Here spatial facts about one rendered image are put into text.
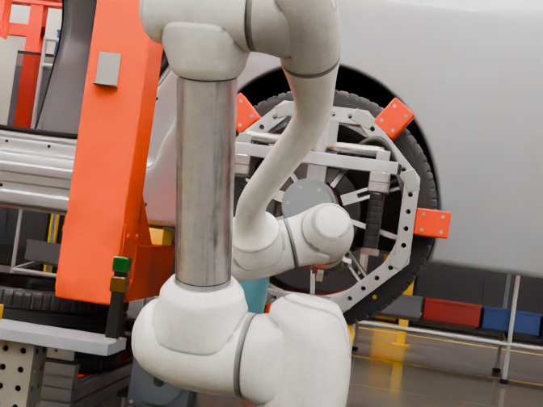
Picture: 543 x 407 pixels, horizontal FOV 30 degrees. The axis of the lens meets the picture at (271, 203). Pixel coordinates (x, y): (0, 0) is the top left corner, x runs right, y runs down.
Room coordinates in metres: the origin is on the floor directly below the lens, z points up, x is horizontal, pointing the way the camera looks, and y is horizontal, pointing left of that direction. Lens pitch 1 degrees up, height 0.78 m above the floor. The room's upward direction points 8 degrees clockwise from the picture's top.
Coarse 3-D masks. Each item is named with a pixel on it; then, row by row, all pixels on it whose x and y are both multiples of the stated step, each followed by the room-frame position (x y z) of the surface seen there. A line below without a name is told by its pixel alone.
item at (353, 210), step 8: (304, 168) 3.25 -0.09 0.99; (304, 176) 3.25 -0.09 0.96; (328, 176) 3.24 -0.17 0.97; (344, 176) 3.23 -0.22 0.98; (288, 184) 3.25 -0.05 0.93; (344, 184) 3.23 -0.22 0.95; (344, 192) 3.23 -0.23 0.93; (280, 208) 3.26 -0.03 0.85; (352, 208) 3.23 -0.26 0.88; (352, 216) 3.23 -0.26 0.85
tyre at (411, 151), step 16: (288, 96) 2.75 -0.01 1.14; (336, 96) 2.74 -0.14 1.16; (352, 96) 2.74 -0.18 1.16; (400, 144) 2.71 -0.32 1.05; (416, 144) 2.72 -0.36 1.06; (416, 160) 2.71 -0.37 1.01; (432, 176) 2.72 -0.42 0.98; (432, 192) 2.70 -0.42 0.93; (416, 208) 2.71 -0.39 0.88; (432, 208) 2.70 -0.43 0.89; (416, 240) 2.70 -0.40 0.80; (432, 240) 2.71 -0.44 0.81; (416, 256) 2.70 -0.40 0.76; (400, 272) 2.71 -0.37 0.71; (416, 272) 2.71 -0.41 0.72; (384, 288) 2.71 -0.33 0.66; (400, 288) 2.71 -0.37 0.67; (368, 304) 2.72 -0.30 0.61; (384, 304) 2.72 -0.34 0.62; (352, 320) 2.72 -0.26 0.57
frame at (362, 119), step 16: (272, 112) 2.67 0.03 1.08; (288, 112) 2.67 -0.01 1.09; (336, 112) 2.65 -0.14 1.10; (352, 112) 2.65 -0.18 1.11; (368, 112) 2.64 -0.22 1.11; (256, 128) 2.68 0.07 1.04; (272, 128) 2.69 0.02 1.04; (368, 128) 2.64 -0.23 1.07; (256, 144) 2.73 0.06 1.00; (400, 160) 2.63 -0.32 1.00; (400, 176) 2.63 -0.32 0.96; (416, 176) 2.62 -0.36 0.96; (416, 192) 2.62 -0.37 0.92; (400, 224) 2.63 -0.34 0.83; (400, 240) 2.63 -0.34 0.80; (400, 256) 2.62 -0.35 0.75; (384, 272) 2.63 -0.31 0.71; (352, 288) 2.64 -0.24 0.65; (368, 288) 2.64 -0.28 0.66; (352, 304) 2.64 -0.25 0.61
